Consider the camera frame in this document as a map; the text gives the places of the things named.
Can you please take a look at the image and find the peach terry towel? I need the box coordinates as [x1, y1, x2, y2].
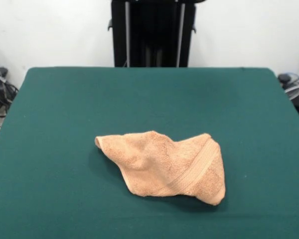
[93, 129, 226, 206]

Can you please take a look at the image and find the dark green table cloth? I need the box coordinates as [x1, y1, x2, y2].
[0, 66, 299, 239]

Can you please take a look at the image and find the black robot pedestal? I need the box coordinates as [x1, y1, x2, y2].
[107, 0, 197, 68]

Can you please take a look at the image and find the grey cable loop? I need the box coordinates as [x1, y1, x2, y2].
[280, 72, 299, 101]

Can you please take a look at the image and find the black cable bundle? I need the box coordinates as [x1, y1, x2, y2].
[0, 53, 19, 140]

